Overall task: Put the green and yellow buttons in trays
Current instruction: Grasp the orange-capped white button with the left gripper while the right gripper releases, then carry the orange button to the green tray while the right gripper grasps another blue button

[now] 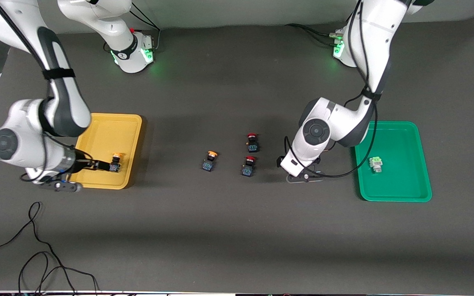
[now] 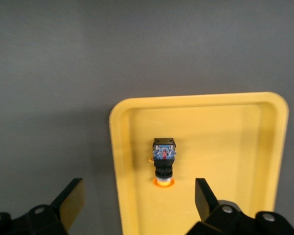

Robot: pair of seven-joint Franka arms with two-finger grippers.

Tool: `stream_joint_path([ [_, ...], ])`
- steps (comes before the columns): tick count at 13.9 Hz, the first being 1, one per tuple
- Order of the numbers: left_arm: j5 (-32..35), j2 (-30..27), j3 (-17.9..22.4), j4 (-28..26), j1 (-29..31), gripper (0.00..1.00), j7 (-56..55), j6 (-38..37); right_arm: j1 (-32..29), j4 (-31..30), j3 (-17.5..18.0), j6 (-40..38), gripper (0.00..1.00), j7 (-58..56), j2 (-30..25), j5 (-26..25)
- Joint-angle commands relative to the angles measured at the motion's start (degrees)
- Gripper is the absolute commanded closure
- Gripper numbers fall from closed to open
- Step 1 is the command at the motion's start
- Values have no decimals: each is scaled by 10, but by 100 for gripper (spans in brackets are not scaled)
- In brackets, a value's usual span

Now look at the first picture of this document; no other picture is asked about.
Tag yellow plastic tray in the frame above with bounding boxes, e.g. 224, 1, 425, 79
65, 113, 143, 190

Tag green plastic tray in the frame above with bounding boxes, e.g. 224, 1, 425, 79
352, 120, 432, 202

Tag thin black loose cable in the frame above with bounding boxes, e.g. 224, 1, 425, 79
0, 201, 100, 294

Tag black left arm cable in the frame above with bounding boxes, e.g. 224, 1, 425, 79
283, 0, 379, 178

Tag black left base cables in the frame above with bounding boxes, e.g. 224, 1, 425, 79
284, 23, 344, 46

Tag black base cables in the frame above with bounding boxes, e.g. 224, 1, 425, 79
128, 2, 161, 52
284, 23, 344, 46

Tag black right base cables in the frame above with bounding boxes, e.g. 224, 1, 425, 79
128, 2, 161, 52

